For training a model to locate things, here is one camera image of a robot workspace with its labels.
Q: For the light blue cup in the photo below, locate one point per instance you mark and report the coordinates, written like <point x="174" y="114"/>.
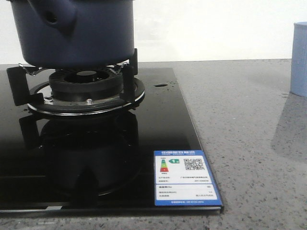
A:
<point x="299" y="60"/>

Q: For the black pot support grate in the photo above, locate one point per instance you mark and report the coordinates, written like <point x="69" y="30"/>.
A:
<point x="41" y="100"/>

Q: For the dark blue cooking pot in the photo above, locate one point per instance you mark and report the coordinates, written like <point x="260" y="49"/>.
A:
<point x="67" y="34"/>

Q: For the blue energy label sticker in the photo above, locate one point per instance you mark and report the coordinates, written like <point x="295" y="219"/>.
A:
<point x="184" y="178"/>

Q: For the black gas burner head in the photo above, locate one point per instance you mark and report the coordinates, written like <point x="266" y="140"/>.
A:
<point x="79" y="85"/>

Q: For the black glass gas hob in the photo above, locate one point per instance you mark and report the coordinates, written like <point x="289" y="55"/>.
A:
<point x="93" y="164"/>

